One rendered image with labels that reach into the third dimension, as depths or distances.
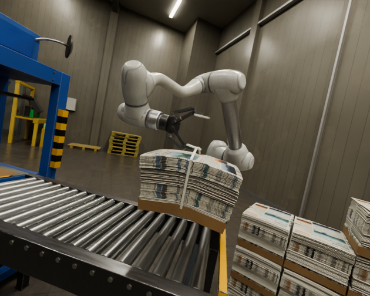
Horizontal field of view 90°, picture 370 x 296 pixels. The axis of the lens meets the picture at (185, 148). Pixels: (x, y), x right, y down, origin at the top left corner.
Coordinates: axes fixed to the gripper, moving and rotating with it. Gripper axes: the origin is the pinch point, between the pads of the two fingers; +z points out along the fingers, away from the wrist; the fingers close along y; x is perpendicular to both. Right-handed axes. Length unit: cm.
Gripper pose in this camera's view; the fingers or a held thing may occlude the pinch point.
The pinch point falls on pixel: (202, 133)
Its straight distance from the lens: 83.3
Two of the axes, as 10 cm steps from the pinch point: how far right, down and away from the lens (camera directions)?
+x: -2.1, 0.5, -9.8
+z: 9.4, 2.7, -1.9
